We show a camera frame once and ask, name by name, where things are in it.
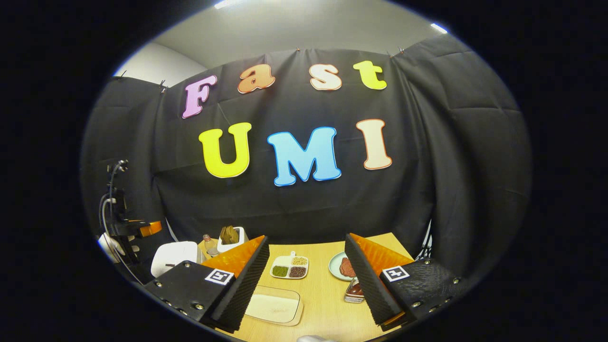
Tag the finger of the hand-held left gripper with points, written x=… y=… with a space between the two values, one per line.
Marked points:
x=147 y=228

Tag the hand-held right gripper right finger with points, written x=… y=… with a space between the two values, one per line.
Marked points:
x=370 y=289

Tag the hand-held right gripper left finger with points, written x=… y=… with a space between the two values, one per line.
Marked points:
x=242 y=289

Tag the clear plastic rice box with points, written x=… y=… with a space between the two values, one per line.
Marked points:
x=273 y=320

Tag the brown meat slice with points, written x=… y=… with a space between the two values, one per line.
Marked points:
x=346 y=268

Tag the green mung beans pile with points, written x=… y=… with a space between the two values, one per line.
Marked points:
x=280 y=271

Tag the pale green plate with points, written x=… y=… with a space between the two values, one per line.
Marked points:
x=334 y=266

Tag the white toaster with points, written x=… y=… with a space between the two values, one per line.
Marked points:
x=237 y=242

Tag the white divided grain dish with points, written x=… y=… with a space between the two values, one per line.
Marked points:
x=289 y=265

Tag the clear plastic water bottle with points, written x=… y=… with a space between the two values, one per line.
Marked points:
x=210 y=246

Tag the brown toast slice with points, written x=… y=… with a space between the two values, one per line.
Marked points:
x=234 y=233
x=224 y=235

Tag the dark red beans pile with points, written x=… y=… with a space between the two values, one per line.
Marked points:
x=298 y=272

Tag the yellow soybeans pile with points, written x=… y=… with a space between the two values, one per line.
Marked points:
x=299 y=261

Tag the black backdrop cloth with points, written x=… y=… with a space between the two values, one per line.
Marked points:
x=451 y=166

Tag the large ceiling light panel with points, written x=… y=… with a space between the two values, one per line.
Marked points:
x=227 y=4

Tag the small ceiling light strip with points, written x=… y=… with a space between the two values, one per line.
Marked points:
x=439 y=28

